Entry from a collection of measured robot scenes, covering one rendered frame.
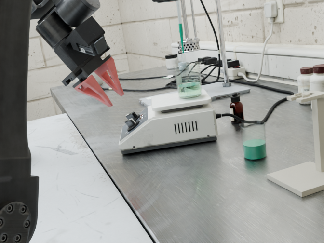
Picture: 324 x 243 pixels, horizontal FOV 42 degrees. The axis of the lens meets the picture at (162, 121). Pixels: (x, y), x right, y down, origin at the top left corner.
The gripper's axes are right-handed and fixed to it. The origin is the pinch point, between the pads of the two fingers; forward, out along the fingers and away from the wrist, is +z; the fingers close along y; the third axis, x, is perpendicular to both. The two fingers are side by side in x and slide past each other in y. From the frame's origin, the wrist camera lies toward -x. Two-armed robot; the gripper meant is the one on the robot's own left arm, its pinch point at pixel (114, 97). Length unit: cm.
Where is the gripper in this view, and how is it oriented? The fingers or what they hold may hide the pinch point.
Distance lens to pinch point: 85.2
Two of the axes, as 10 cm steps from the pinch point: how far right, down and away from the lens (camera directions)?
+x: -4.7, 1.7, 8.7
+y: 6.1, -6.5, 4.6
